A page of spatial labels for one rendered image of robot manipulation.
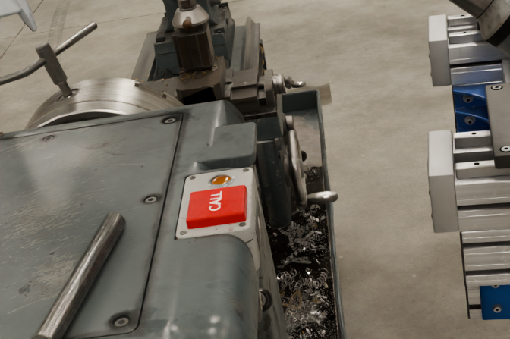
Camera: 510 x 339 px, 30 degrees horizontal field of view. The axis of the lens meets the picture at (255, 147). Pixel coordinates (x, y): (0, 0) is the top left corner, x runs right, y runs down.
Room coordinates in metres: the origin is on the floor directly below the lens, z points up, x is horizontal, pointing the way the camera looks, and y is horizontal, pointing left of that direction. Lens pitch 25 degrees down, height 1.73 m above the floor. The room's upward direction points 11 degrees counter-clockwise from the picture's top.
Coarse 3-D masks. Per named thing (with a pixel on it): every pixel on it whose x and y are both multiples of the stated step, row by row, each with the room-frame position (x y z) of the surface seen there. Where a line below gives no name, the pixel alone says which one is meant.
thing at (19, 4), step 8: (0, 0) 1.26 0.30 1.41; (8, 0) 1.26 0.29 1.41; (16, 0) 1.26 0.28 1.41; (24, 0) 1.26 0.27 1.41; (0, 8) 1.25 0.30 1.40; (8, 8) 1.25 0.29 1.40; (16, 8) 1.25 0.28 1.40; (24, 8) 1.26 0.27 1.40; (0, 16) 1.24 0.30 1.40; (24, 16) 1.25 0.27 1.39; (32, 16) 1.26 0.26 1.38; (32, 24) 1.25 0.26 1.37
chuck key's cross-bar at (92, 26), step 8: (88, 24) 1.40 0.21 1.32; (96, 24) 1.40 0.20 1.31; (80, 32) 1.38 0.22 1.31; (88, 32) 1.39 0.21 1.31; (72, 40) 1.37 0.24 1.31; (56, 48) 1.35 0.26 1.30; (64, 48) 1.35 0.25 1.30; (56, 56) 1.34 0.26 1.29; (32, 64) 1.31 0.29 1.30; (40, 64) 1.32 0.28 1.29; (16, 72) 1.29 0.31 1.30; (24, 72) 1.30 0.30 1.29; (32, 72) 1.31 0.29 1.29; (0, 80) 1.27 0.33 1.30; (8, 80) 1.28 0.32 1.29
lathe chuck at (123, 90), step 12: (72, 84) 1.38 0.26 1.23; (84, 84) 1.36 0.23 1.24; (96, 84) 1.35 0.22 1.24; (108, 84) 1.34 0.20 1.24; (120, 84) 1.35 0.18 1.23; (132, 84) 1.35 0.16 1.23; (60, 96) 1.34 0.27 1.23; (72, 96) 1.32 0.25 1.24; (84, 96) 1.31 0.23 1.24; (96, 96) 1.30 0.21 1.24; (108, 96) 1.30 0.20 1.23; (120, 96) 1.30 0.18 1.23; (132, 96) 1.31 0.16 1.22; (144, 96) 1.32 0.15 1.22; (156, 96) 1.33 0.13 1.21; (168, 96) 1.35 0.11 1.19; (48, 108) 1.32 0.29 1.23; (144, 108) 1.28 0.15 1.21; (156, 108) 1.29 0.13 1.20; (36, 120) 1.30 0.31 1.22
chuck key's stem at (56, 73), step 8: (40, 48) 1.33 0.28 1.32; (48, 48) 1.33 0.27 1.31; (40, 56) 1.33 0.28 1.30; (48, 56) 1.33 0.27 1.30; (48, 64) 1.33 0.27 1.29; (56, 64) 1.33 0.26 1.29; (48, 72) 1.33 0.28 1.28; (56, 72) 1.33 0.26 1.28; (64, 72) 1.34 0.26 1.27; (56, 80) 1.33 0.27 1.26; (64, 80) 1.33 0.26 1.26; (64, 88) 1.33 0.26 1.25; (64, 96) 1.33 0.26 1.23
